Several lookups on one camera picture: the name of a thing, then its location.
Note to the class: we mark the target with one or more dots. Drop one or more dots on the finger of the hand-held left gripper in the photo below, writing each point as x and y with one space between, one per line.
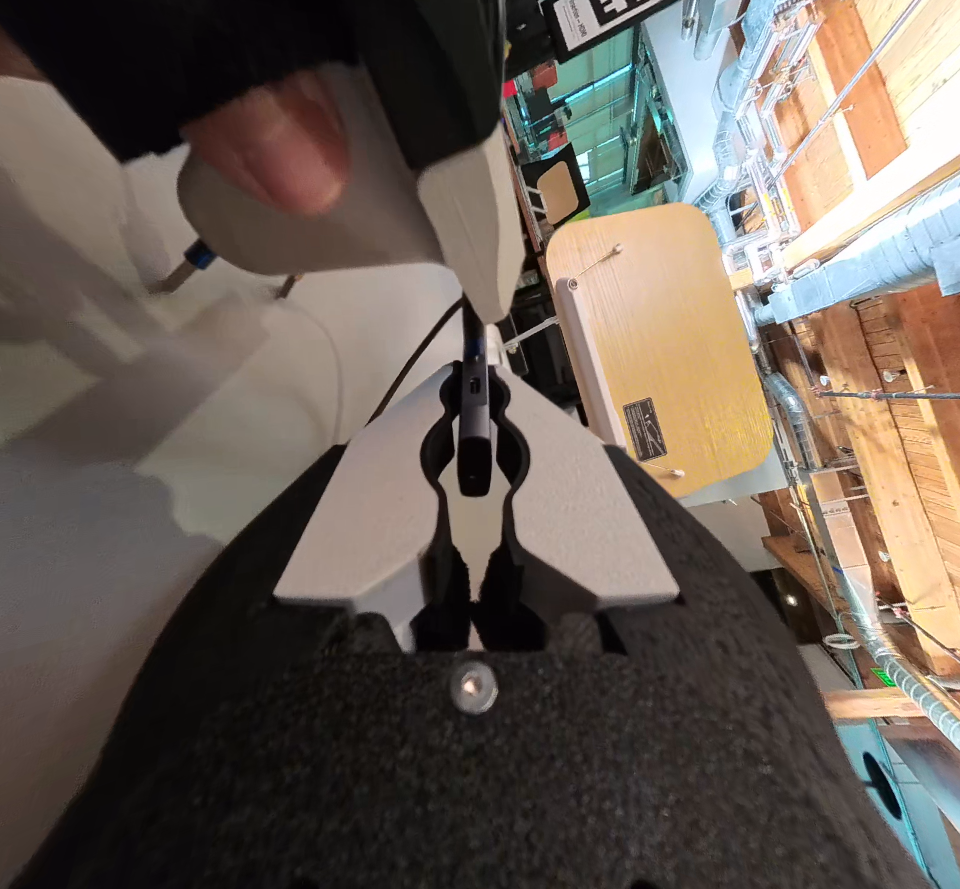
480 229
375 229

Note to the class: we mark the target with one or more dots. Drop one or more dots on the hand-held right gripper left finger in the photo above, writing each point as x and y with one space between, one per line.
360 529

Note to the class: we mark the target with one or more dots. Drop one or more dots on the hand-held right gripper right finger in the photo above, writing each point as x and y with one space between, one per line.
592 529

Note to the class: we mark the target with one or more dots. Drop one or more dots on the grey USB hub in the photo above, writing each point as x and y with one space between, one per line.
474 454

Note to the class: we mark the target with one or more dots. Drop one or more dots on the person's left hand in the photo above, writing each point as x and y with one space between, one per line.
285 146

